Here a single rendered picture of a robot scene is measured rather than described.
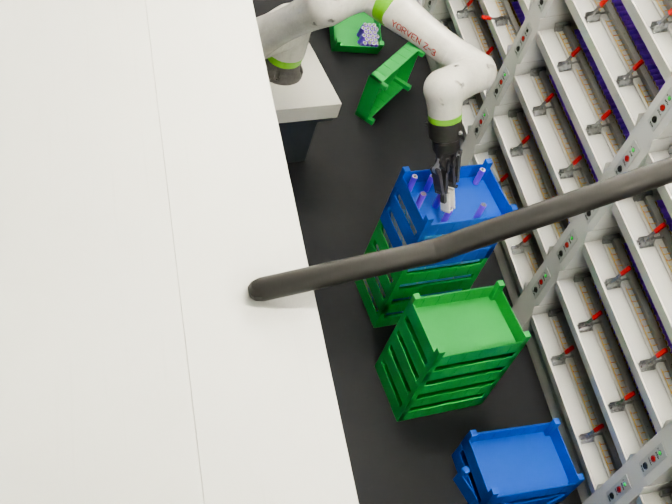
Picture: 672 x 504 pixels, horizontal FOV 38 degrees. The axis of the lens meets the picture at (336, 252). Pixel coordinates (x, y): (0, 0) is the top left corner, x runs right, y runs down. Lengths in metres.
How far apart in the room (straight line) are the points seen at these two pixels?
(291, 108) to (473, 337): 0.97
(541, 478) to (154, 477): 2.21
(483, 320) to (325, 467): 2.02
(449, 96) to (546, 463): 1.15
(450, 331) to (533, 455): 0.47
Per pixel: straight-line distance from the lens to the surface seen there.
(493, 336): 2.90
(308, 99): 3.28
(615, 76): 2.89
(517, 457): 3.02
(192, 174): 1.09
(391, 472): 2.94
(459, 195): 2.97
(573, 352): 3.16
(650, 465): 2.76
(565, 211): 0.99
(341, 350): 3.10
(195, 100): 1.17
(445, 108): 2.61
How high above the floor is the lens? 2.53
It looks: 50 degrees down
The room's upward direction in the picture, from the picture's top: 22 degrees clockwise
